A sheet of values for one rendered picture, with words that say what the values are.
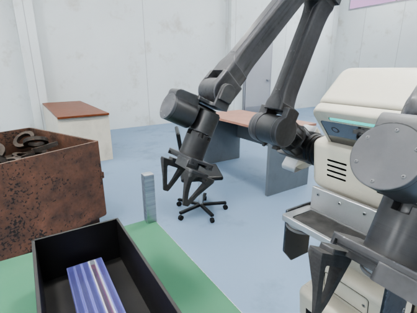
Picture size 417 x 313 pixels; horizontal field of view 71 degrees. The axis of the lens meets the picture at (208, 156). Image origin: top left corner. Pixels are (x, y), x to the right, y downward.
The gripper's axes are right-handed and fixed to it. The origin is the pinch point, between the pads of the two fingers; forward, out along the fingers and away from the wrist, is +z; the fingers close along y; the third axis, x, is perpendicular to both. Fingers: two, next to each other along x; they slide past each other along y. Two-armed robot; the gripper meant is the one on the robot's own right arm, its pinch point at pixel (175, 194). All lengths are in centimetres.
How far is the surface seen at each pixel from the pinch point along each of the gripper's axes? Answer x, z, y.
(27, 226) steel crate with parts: 4, 86, -169
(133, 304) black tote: -5.6, 20.4, 9.0
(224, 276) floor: 117, 67, -83
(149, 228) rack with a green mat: 7.1, 15.3, -17.3
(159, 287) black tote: -8.2, 10.9, 18.1
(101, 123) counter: 89, 12, -406
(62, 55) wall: 33, -80, -647
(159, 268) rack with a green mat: 2.9, 17.5, 0.6
